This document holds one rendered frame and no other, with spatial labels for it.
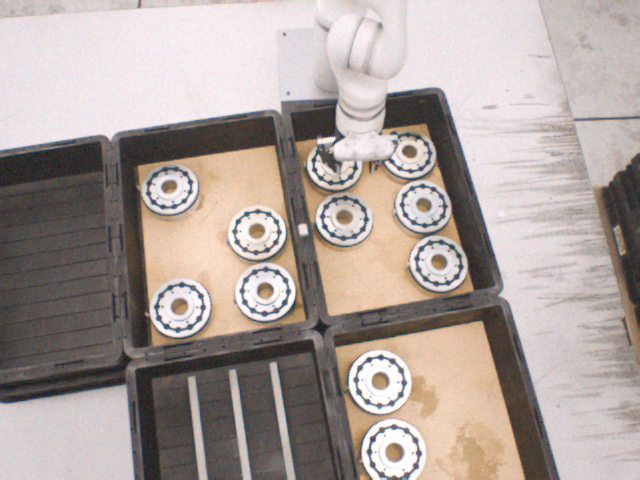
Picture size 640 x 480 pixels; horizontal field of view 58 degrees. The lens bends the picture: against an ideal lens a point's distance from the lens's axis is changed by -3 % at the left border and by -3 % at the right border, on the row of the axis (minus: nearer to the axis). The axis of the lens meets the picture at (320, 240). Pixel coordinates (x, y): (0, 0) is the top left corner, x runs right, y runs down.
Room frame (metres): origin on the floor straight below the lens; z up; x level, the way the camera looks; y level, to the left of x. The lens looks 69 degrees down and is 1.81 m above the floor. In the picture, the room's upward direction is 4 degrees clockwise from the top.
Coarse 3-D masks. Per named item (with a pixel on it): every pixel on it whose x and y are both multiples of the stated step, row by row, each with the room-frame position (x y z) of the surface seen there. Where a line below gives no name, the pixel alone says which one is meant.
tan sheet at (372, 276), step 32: (416, 128) 0.63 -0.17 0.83; (352, 192) 0.48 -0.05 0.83; (384, 192) 0.49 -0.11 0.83; (384, 224) 0.42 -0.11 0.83; (448, 224) 0.43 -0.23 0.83; (320, 256) 0.35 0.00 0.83; (352, 256) 0.35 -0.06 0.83; (384, 256) 0.36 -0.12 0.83; (352, 288) 0.30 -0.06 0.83; (384, 288) 0.30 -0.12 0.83
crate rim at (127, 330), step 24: (192, 120) 0.55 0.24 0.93; (216, 120) 0.55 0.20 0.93; (240, 120) 0.55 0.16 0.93; (120, 168) 0.44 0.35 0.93; (288, 168) 0.47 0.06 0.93; (120, 192) 0.40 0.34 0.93; (288, 192) 0.42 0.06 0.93; (120, 216) 0.36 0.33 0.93; (120, 240) 0.31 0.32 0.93; (120, 264) 0.27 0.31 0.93; (120, 288) 0.24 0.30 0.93; (312, 288) 0.26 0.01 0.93; (312, 312) 0.22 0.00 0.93; (216, 336) 0.17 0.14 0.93; (240, 336) 0.18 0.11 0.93; (264, 336) 0.18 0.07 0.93
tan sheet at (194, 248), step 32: (192, 160) 0.52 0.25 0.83; (224, 160) 0.53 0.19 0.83; (256, 160) 0.53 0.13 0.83; (224, 192) 0.46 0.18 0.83; (256, 192) 0.46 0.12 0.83; (160, 224) 0.39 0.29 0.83; (192, 224) 0.39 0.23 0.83; (224, 224) 0.40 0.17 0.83; (288, 224) 0.41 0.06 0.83; (160, 256) 0.33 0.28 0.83; (192, 256) 0.33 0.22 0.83; (224, 256) 0.34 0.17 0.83; (288, 256) 0.34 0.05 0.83; (224, 288) 0.28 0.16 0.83; (224, 320) 0.22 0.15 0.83; (288, 320) 0.23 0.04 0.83
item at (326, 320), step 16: (400, 96) 0.63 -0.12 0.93; (416, 96) 0.63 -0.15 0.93; (288, 112) 0.58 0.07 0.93; (304, 112) 0.58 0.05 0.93; (448, 112) 0.60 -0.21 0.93; (288, 128) 0.54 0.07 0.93; (448, 128) 0.57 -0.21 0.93; (288, 144) 0.51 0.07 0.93; (464, 160) 0.51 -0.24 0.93; (464, 176) 0.48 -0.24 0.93; (304, 192) 0.42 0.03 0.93; (304, 208) 0.40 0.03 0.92; (480, 208) 0.42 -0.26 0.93; (480, 224) 0.39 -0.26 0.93; (320, 272) 0.29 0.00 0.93; (496, 272) 0.31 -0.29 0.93; (320, 288) 0.26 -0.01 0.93; (496, 288) 0.28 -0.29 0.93; (320, 304) 0.24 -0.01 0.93; (400, 304) 0.25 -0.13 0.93; (416, 304) 0.25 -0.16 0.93; (432, 304) 0.25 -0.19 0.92; (448, 304) 0.25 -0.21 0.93; (320, 320) 0.21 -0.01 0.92; (336, 320) 0.21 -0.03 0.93; (352, 320) 0.21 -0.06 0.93
